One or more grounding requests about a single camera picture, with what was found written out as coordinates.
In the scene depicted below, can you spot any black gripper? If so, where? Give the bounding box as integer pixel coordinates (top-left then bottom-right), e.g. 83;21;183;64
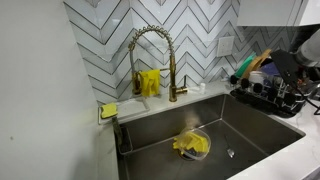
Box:
269;48;301;88

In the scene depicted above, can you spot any blue lunch box lid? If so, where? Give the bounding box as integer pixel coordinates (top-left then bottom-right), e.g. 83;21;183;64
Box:
259;62;282;78

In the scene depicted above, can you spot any gold spring kitchen faucet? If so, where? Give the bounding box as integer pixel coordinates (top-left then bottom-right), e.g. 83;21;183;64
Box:
127;24;189;103

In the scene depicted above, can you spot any wooden cutting board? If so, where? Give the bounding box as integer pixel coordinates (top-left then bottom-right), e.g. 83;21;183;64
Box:
241;48;273;80

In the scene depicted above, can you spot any white bowl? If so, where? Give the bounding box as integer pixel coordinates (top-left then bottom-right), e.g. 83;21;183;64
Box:
248;70;268;85

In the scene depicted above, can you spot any green cutting board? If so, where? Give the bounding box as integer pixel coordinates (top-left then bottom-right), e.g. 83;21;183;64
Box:
234;53;258;79

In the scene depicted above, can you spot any black dish rack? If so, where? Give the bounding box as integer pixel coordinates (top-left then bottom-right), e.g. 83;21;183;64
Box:
229;74;320;118

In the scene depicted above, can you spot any stainless steel sink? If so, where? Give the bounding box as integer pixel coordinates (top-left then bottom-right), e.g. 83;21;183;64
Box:
114;93;307;180

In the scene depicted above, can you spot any metal spoon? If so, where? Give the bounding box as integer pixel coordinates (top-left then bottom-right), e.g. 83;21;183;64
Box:
223;134;236;159

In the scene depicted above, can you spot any clear glass bowl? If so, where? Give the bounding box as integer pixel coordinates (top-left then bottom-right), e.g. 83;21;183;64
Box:
175;125;212;162

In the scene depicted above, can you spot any crumpled yellow rubber glove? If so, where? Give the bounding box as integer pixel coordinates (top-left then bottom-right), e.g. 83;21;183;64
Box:
172;131;210;155

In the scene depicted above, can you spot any yellow cloth on faucet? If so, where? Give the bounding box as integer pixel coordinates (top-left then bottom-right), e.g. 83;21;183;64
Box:
138;68;162;98

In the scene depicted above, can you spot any clear sponge tray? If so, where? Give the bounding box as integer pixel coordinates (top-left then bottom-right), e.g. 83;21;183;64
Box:
97;96;151;126

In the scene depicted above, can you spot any dish brush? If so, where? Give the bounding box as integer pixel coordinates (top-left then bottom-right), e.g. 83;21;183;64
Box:
111;115;125;148

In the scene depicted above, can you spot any yellow sponge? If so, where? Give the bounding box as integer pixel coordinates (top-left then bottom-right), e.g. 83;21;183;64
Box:
100;102;119;120

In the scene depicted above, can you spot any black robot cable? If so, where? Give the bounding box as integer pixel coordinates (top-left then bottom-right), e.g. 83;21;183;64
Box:
293;84;320;116

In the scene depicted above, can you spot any white wall cabinet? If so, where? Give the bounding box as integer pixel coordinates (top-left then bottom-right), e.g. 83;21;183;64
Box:
236;0;320;28

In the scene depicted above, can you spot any white wall outlet plate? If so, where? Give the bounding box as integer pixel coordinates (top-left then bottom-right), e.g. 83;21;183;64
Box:
216;35;235;58

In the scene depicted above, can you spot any wire sink caddy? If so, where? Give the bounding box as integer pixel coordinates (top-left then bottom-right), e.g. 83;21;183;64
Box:
117;125;134;156

